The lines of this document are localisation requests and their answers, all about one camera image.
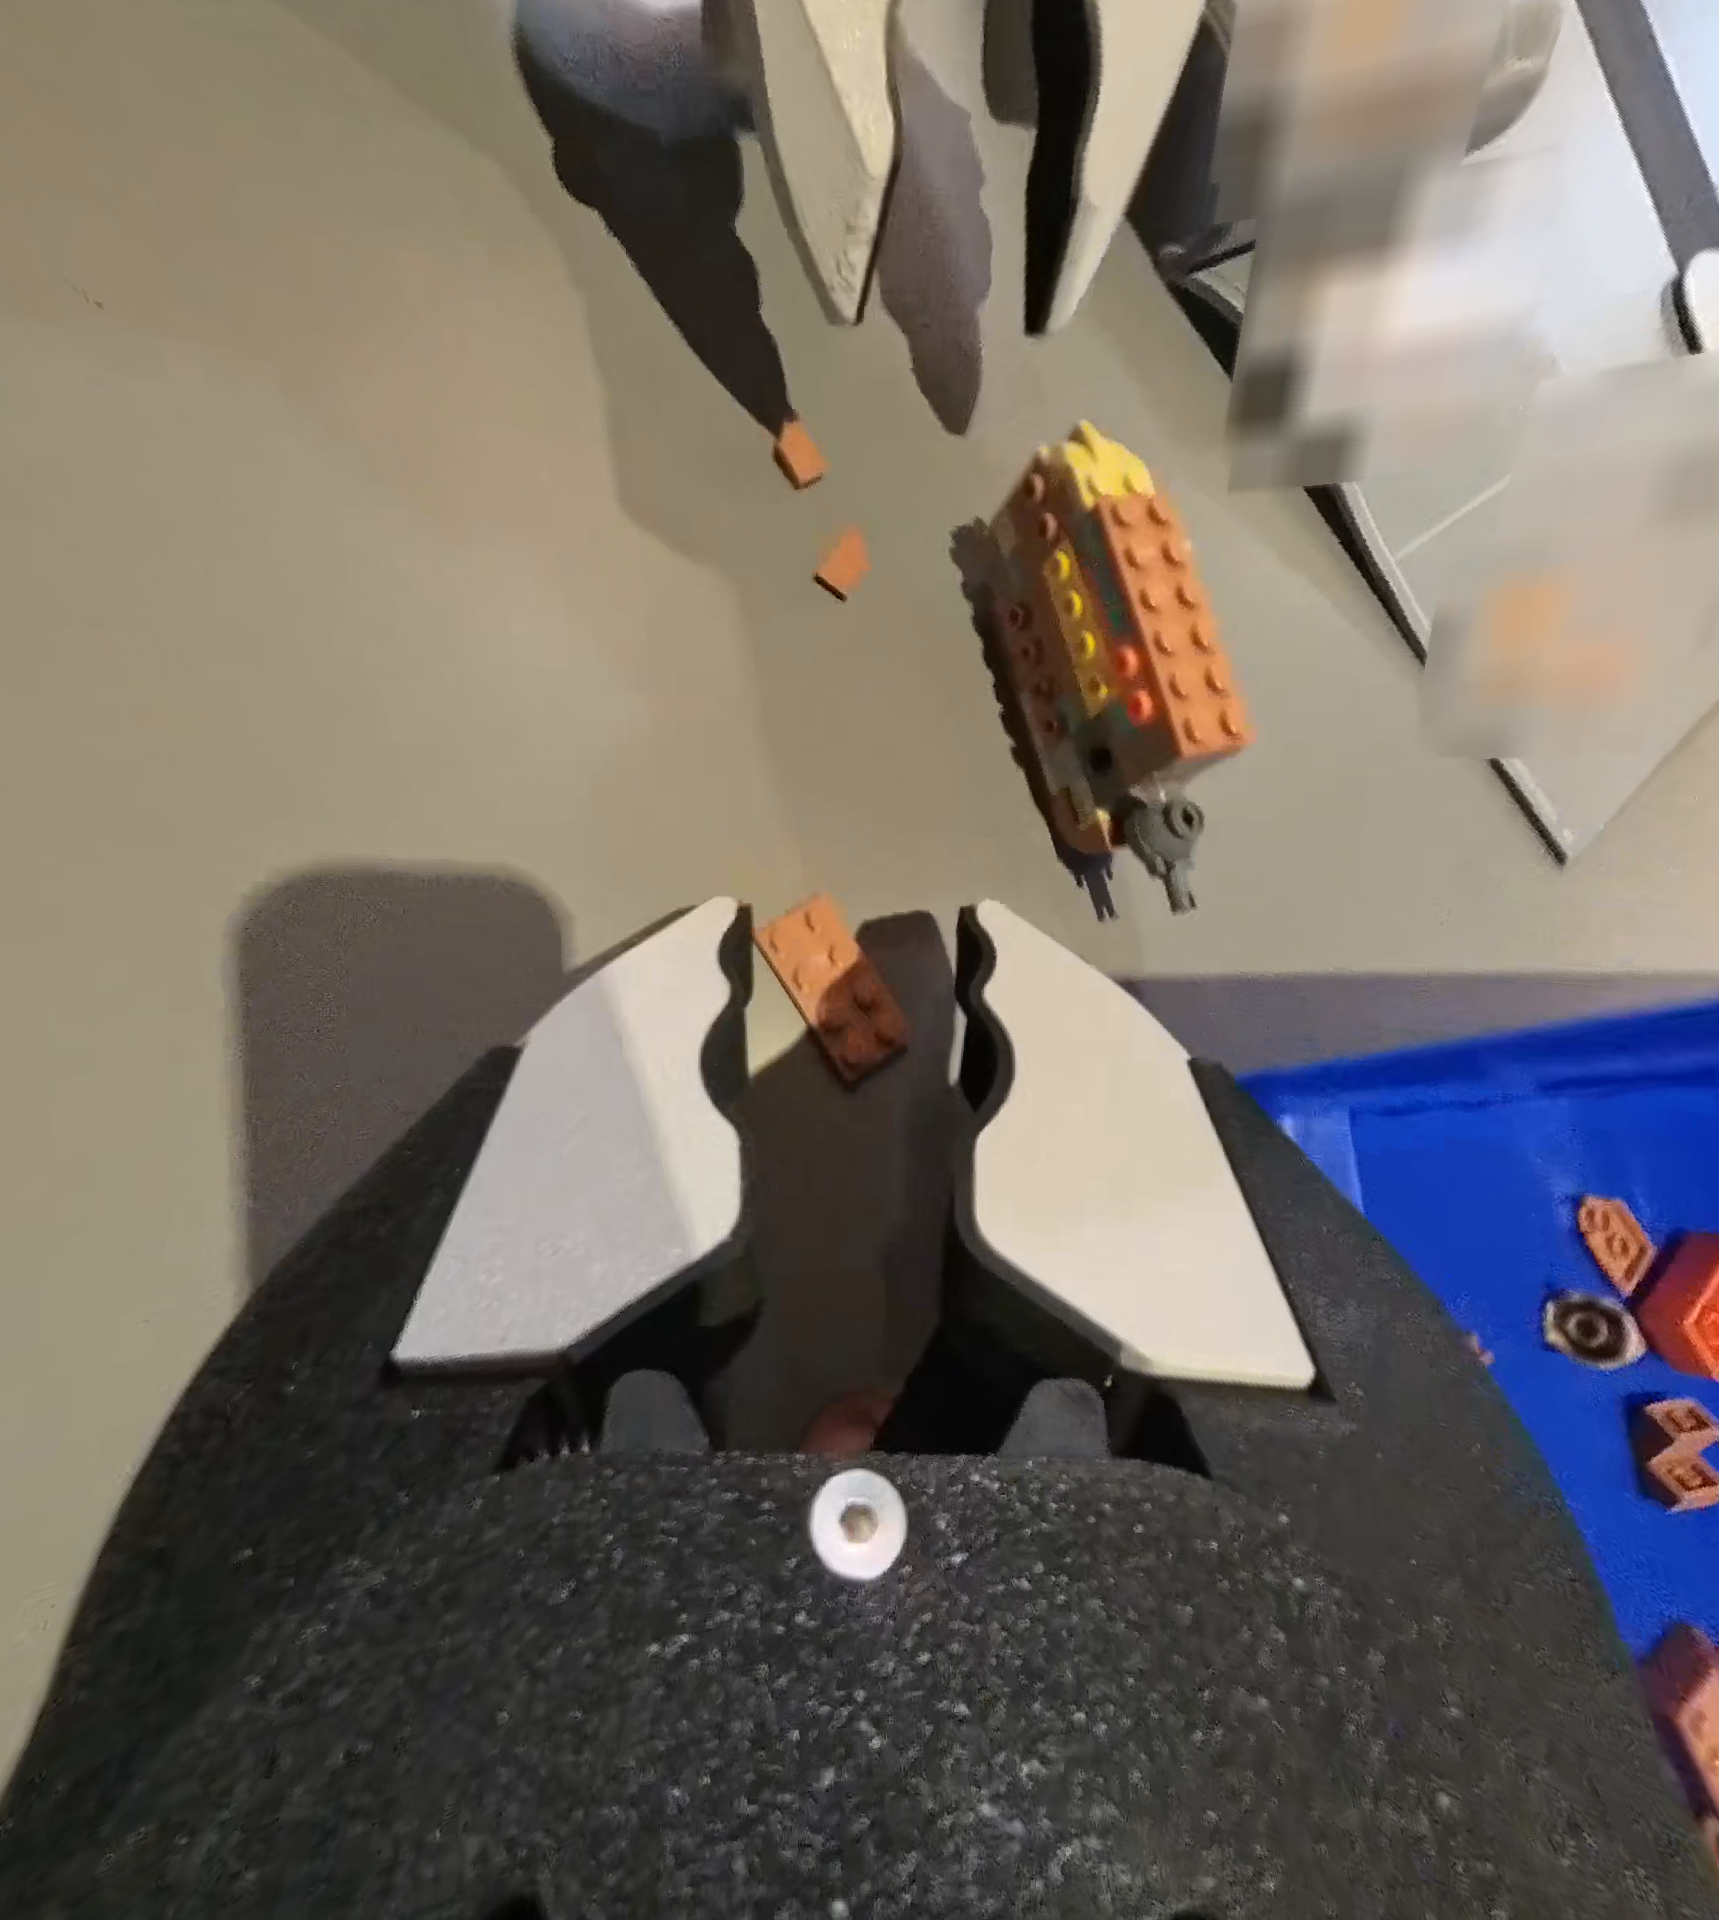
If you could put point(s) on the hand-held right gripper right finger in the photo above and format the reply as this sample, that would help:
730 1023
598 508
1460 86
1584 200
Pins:
1114 1185

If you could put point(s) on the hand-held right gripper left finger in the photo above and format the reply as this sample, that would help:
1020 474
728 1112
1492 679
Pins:
574 1155

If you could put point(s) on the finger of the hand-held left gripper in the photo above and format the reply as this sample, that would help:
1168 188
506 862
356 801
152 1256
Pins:
1122 121
814 134

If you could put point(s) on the brown brick plate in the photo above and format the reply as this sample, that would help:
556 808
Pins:
836 998

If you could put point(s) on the grey desk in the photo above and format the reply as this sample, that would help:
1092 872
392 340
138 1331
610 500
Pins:
274 525

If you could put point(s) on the small orange slope brick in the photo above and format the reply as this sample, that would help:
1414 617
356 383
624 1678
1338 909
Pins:
800 452
844 565

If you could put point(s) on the blue plastic bin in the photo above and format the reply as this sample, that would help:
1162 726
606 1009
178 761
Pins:
1474 1201

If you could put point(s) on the grey round brick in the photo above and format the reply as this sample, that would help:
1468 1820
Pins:
1594 1329

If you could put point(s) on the orange brick model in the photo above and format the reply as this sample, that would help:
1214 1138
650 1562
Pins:
1160 630

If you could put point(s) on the grey instruction booklet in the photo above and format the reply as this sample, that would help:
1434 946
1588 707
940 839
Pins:
1610 803

